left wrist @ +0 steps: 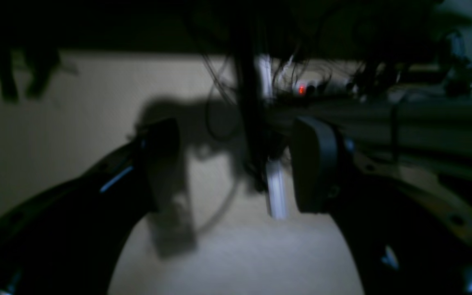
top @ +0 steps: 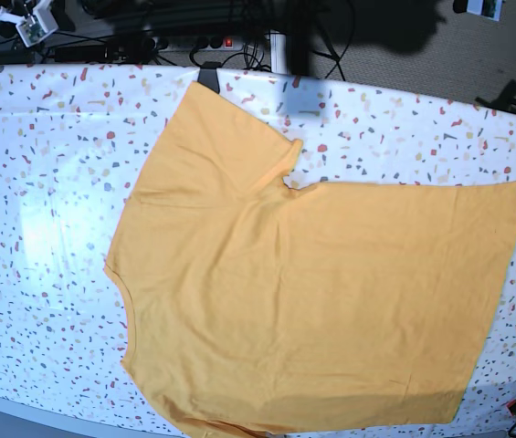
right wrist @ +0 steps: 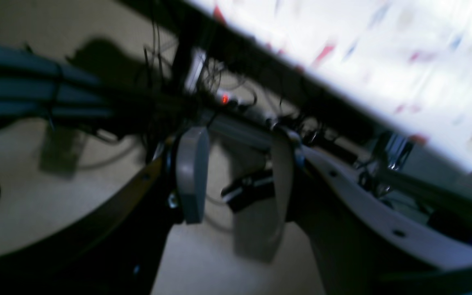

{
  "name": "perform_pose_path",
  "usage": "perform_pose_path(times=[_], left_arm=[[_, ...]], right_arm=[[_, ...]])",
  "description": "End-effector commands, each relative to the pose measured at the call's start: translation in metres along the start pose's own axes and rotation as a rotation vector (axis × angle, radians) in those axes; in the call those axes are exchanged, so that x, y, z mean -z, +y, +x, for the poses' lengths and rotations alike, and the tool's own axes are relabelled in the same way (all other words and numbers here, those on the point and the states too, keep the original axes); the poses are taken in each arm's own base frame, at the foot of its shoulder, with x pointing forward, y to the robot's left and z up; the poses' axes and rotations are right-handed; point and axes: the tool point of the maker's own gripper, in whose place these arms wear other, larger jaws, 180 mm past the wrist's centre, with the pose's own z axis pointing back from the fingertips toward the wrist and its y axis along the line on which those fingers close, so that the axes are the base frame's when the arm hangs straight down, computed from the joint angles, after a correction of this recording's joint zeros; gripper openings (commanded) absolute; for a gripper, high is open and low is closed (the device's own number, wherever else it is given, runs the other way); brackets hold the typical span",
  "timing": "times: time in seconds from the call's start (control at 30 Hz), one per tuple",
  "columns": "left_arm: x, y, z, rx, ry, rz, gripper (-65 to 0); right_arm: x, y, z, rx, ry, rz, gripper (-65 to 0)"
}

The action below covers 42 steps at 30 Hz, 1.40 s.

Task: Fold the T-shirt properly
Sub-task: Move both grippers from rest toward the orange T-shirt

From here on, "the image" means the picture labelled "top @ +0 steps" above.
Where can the terrazzo patterned tablecloth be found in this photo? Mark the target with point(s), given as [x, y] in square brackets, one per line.
[72, 142]

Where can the black table clamp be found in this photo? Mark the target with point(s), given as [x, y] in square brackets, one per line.
[208, 77]

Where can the white metal post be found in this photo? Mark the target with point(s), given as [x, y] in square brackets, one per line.
[278, 58]

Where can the yellow T-shirt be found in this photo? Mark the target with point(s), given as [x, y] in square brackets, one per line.
[253, 308]

